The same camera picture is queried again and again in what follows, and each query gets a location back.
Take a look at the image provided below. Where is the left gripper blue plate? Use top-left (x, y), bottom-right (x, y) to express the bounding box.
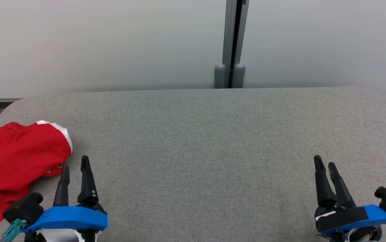
top-left (23, 155), bottom-right (108, 242)

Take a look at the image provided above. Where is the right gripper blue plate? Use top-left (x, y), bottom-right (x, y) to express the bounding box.
top-left (314, 155), bottom-right (386, 242)

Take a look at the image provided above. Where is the red shorts white waistband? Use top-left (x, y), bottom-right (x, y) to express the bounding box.
top-left (0, 120), bottom-right (73, 192)

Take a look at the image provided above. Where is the grey metal partition post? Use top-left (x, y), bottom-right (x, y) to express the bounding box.
top-left (214, 0), bottom-right (250, 89)

